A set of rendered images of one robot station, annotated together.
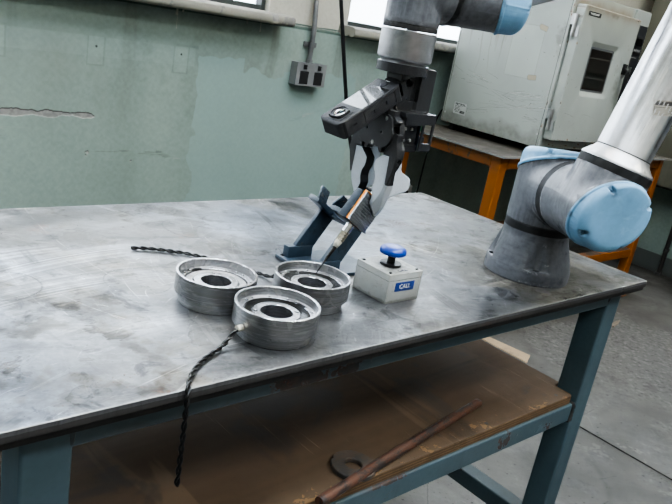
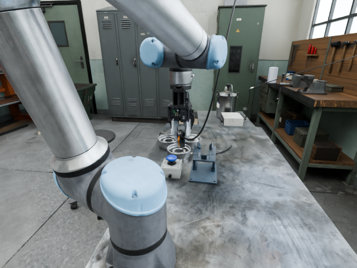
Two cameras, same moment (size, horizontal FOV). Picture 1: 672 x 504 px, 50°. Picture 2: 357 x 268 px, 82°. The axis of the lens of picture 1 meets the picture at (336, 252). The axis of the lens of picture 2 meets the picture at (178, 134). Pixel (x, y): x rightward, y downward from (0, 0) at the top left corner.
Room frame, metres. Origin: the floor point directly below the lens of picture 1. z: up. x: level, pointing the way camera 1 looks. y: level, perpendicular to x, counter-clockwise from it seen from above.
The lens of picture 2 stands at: (1.56, -0.48, 1.23)
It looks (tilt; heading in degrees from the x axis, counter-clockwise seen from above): 22 degrees down; 141
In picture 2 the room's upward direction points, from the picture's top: straight up
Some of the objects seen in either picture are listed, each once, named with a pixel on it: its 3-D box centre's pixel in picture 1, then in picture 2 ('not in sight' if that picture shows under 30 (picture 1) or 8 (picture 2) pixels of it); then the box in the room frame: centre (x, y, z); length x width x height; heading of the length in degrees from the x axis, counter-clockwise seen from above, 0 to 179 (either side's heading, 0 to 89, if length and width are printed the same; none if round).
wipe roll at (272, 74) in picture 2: not in sight; (272, 74); (0.13, 2.25, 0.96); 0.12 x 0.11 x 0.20; 44
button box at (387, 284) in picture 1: (390, 277); (171, 168); (1.02, -0.09, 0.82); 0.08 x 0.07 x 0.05; 134
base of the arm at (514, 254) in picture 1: (532, 246); (140, 242); (1.25, -0.34, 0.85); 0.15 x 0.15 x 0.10
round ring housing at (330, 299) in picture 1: (310, 288); (178, 152); (0.92, 0.02, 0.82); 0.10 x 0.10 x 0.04
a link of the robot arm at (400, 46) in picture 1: (404, 47); (181, 78); (1.02, -0.04, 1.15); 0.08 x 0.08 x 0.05
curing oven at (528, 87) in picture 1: (548, 72); not in sight; (3.37, -0.79, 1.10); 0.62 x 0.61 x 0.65; 134
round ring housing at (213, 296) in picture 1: (215, 286); (190, 141); (0.87, 0.15, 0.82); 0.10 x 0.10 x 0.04
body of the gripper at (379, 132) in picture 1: (398, 107); (180, 102); (1.02, -0.05, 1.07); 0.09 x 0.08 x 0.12; 132
